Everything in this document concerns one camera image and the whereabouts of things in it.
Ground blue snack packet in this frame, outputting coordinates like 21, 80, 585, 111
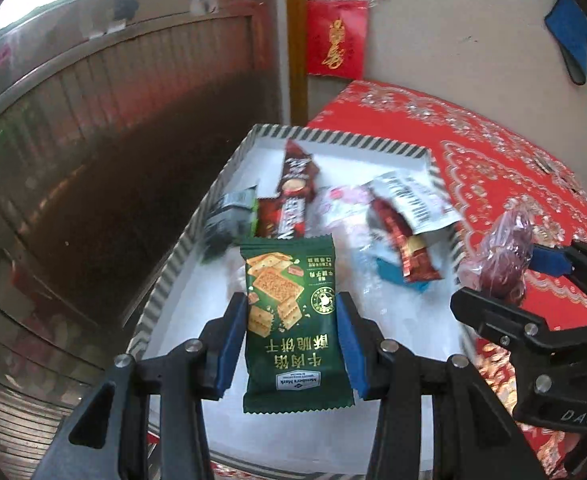
376, 255, 433, 295

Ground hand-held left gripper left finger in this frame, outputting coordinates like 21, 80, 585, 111
32, 292, 248, 480

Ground red gold-print snack packet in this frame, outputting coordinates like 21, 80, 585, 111
371, 197, 441, 283

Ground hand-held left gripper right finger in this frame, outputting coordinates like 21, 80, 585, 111
336, 291, 547, 480

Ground dark red long snack packet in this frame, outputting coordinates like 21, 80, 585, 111
254, 139, 321, 241

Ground white snack packet black print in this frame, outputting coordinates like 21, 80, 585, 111
371, 170, 463, 236

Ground small shiny wrappers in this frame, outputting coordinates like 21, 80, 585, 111
533, 157, 581, 193

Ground red floral tablecloth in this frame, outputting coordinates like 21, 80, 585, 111
306, 79, 587, 480

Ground dark paper door sticker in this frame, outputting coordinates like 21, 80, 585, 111
112, 0, 140, 26

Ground blue wall-hung pad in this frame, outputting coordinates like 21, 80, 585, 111
545, 0, 587, 86

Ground wooden door frame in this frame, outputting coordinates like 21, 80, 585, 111
284, 0, 309, 128

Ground red gold-print wall poster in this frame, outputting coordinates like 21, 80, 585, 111
306, 0, 369, 80

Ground striped gift box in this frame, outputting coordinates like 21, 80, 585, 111
126, 122, 479, 473

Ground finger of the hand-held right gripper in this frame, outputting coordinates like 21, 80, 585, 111
450, 287, 570, 357
528, 239, 587, 321

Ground ribbed metal door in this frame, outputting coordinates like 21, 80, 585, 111
0, 10, 284, 480

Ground pink white snack packet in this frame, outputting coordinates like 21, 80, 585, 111
321, 185, 374, 231

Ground green cracker packet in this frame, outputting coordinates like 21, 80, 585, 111
240, 234, 355, 415

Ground clear bag of red dates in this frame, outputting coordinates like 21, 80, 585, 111
457, 207, 535, 306

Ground dark grey snack packet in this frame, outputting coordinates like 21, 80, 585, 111
202, 187, 258, 262

